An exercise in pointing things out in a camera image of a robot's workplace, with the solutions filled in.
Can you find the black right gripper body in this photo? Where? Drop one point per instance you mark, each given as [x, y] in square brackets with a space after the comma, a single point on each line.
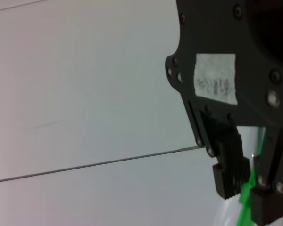
[250, 35]

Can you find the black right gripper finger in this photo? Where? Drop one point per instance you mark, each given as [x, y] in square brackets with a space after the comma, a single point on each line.
[273, 188]
[226, 164]

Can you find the clear green-zip document bag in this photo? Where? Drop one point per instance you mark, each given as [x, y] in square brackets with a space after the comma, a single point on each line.
[243, 214]

